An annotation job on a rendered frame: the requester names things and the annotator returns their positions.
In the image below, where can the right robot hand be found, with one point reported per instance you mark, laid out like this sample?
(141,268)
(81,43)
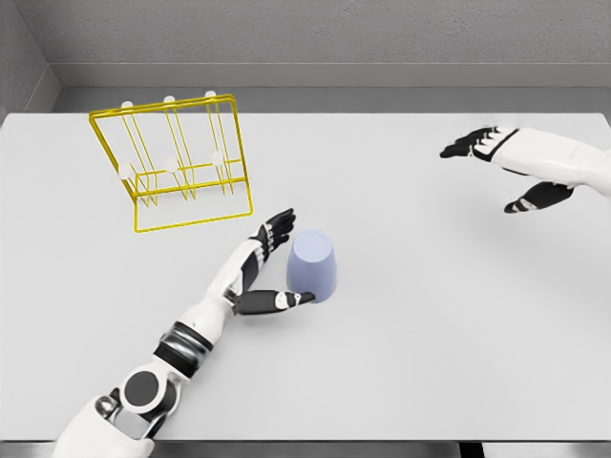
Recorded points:
(530,152)

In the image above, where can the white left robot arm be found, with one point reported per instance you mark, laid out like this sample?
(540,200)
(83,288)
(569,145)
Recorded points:
(191,339)

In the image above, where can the lavender plastic cup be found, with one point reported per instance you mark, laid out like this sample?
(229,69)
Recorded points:
(312,269)

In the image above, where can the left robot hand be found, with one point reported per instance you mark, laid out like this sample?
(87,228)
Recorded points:
(237,267)

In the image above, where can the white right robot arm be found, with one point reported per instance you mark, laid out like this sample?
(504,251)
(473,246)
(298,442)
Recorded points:
(597,169)

